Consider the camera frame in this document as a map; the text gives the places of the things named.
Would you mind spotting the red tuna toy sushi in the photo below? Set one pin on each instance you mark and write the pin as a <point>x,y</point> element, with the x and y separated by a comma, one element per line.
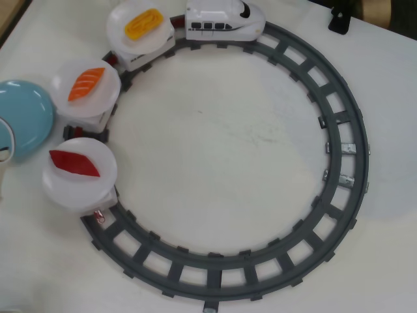
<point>76,163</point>

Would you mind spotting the white Shinkansen toy locomotive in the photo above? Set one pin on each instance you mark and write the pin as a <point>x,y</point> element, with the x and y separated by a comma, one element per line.
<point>221,19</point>

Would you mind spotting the grey circular toy train track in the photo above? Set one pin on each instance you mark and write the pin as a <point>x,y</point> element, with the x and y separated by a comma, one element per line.
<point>353,98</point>

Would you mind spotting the blue round dish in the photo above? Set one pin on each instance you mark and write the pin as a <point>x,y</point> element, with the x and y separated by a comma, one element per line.
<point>26,111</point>

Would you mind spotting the orange salmon toy sushi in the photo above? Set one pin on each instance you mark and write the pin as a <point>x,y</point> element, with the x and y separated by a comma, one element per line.
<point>86,84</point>

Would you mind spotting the white toy wagon car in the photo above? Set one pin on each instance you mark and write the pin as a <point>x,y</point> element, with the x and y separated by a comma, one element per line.
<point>97,125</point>
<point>137,60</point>
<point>109,199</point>

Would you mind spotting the black clamp bracket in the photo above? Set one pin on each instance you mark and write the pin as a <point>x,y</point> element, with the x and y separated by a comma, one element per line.
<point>339,21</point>

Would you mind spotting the yellow egg toy sushi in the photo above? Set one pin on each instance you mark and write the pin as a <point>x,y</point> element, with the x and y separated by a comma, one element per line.
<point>143,23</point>

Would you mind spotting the white round plastic plate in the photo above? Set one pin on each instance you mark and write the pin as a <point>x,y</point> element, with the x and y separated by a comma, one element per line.
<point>107,88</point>
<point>114,26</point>
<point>78,192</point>

